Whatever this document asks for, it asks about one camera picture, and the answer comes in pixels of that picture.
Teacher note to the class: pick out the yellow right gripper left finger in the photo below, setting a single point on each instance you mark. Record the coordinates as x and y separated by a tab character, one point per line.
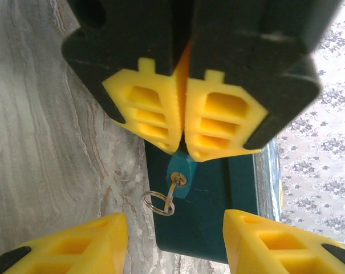
61	251

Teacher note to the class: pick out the small brass key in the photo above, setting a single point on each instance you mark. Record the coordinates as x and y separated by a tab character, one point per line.
172	191

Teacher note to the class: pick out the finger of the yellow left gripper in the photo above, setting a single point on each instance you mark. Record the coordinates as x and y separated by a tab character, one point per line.
138	42
246	57

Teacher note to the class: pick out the teal starry night print box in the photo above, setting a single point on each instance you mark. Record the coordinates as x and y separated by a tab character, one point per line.
212	205

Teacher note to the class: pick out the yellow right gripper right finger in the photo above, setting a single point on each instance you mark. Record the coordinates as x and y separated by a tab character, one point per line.
275	251

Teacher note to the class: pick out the teal padlock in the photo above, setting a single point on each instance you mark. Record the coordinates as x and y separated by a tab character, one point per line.
186	168

